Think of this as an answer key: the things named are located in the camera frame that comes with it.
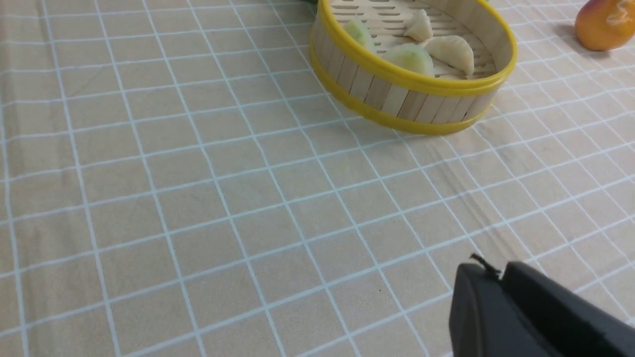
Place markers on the bamboo steamer tray yellow rim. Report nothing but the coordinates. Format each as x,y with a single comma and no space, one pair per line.
400,99

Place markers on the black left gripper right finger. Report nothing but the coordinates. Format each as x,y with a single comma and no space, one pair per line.
572,326

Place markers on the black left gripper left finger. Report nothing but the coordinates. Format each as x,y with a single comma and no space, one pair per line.
485,322

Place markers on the white dumpling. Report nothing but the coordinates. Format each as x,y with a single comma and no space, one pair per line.
420,27
454,51

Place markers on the beige checkered tablecloth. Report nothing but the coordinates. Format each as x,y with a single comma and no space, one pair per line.
176,182

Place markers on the orange yellow pear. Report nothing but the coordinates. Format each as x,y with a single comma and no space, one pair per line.
604,25

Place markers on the pale green dumpling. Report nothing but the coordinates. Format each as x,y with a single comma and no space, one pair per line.
358,31
411,57

